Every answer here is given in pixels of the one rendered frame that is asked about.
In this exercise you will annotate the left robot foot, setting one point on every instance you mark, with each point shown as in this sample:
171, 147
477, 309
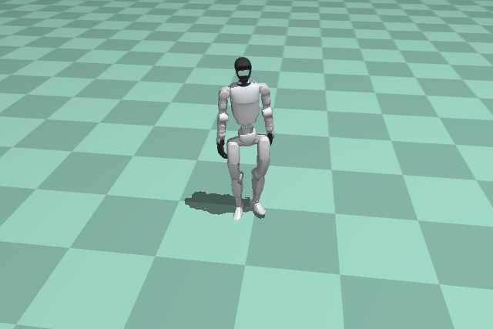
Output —
257, 208

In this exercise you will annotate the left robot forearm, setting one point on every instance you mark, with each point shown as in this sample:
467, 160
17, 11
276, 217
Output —
269, 124

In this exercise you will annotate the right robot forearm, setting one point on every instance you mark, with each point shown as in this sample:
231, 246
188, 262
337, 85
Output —
221, 130

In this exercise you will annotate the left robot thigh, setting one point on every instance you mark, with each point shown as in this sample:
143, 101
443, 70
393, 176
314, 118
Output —
263, 156

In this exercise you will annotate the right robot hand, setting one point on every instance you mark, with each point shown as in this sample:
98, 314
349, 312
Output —
221, 149

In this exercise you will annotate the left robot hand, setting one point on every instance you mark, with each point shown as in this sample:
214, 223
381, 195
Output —
270, 137

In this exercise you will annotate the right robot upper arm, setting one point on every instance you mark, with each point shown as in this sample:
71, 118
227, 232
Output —
224, 94

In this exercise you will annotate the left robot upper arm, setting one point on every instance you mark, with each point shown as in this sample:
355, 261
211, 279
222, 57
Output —
265, 97

